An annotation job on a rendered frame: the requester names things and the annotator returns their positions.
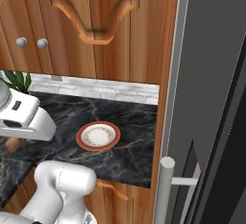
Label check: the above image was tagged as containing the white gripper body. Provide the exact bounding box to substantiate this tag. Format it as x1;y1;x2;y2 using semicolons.
0;106;58;142

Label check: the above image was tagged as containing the red rimmed white plate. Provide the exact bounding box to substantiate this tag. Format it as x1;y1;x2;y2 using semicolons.
75;121;122;153

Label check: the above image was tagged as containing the grey fridge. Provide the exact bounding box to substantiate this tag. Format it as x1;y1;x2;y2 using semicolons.
153;0;246;224

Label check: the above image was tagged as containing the tan rounded wooden object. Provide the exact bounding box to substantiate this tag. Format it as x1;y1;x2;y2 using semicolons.
4;137;26;154

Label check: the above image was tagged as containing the green potted plant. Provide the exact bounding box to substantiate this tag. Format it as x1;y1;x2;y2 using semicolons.
0;69;33;94

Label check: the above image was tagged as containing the wooden base cupboard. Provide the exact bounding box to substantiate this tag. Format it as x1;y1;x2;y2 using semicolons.
2;165;37;215

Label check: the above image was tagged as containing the grey round cupboard knob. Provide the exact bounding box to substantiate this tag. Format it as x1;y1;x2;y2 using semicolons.
15;36;29;48
36;37;49;50

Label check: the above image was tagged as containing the wooden base cupboard door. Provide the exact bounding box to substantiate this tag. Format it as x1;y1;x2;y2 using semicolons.
84;179;154;224

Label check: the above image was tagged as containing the tall wooden side panel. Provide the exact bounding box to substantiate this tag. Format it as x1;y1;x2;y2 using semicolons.
149;0;181;224

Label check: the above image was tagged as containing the wooden curved cupboard handle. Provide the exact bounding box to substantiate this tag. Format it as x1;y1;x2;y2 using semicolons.
95;180;130;202

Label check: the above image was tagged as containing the grey fridge door handle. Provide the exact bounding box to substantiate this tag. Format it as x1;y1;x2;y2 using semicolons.
154;156;200;224

